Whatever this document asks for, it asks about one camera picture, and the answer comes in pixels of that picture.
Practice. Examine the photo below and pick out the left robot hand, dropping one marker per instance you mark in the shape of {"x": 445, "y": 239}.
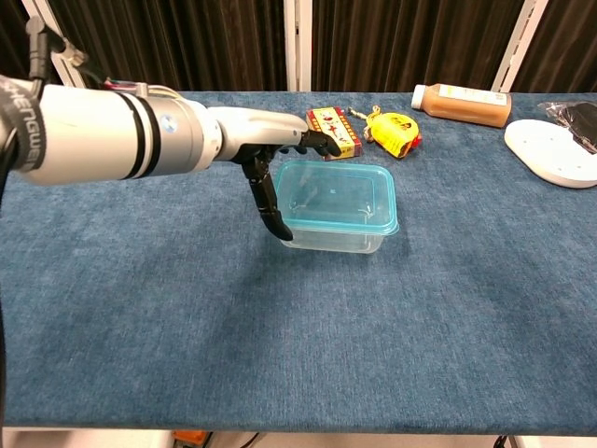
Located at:
{"x": 261, "y": 128}

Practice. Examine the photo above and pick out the transparent blue lid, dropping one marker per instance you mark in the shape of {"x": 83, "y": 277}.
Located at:
{"x": 336, "y": 191}

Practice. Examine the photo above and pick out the clear plastic container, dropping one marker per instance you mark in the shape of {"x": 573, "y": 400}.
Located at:
{"x": 336, "y": 240}

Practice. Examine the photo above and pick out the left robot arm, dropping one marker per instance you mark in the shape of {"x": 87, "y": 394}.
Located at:
{"x": 102, "y": 135}

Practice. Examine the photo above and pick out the red yellow card box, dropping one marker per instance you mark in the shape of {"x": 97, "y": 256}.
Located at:
{"x": 342, "y": 128}

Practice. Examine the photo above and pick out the yellow tape measure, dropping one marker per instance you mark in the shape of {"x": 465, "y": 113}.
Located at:
{"x": 394, "y": 133}

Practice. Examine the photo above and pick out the black curtain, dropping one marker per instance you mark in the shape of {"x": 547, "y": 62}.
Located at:
{"x": 401, "y": 42}
{"x": 11, "y": 32}
{"x": 186, "y": 42}
{"x": 569, "y": 42}

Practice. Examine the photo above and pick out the blue table mat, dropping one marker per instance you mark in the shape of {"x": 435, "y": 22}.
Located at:
{"x": 280, "y": 326}

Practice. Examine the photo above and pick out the brown drink bottle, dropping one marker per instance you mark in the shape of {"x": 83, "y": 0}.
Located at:
{"x": 466, "y": 107}

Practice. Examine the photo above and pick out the white oval board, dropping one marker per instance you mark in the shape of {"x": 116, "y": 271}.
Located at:
{"x": 545, "y": 151}

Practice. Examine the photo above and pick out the orange object under table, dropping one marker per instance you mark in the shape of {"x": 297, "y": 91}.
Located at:
{"x": 189, "y": 438}

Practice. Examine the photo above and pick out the black gloves in bag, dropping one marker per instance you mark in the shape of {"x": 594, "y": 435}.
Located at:
{"x": 580, "y": 123}

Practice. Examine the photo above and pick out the white frame post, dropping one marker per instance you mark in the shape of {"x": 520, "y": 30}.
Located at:
{"x": 70, "y": 74}
{"x": 517, "y": 46}
{"x": 297, "y": 46}

